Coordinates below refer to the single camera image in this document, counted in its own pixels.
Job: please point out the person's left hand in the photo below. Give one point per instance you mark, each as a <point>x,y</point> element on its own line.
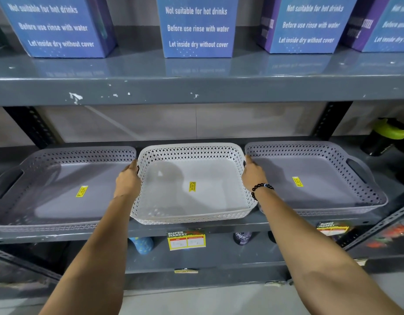
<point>128,180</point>

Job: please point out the person's right hand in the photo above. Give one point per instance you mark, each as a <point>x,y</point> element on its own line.
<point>253,177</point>

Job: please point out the person's right thumb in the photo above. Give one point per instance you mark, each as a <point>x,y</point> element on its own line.
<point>249,160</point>

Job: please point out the person's left thumb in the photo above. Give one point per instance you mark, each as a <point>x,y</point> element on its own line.
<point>134,164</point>

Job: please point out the white perforated plastic tray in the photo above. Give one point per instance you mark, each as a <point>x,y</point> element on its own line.
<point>192,186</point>

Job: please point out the person's left forearm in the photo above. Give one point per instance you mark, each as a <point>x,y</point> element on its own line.
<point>90,255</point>

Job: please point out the person's right forearm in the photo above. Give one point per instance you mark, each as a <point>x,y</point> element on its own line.
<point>320,259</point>

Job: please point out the yellow sticker label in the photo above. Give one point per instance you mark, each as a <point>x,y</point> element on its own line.
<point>82,191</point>
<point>192,186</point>
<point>298,181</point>

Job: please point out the grey perforated plastic tray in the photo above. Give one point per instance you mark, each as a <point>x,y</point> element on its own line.
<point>317,180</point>
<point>57,190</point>

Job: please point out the purple patterned bottle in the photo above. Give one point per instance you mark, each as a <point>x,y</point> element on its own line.
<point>243,237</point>

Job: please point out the blue patterned bottle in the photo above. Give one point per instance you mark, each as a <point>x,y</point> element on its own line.
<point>141,245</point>

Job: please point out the yellow shelf price tag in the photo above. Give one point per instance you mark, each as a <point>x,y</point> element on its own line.
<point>186,240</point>
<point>186,271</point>
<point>331,228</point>

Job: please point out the grey metal shelving rack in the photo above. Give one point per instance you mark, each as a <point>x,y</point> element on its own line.
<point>195,85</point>

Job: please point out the black shaker bottle green lid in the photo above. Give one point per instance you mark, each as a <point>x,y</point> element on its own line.
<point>384,136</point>

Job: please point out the blue printed carton box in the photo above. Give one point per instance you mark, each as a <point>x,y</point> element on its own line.
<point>307,24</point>
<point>197,27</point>
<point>382,24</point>
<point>57,26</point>

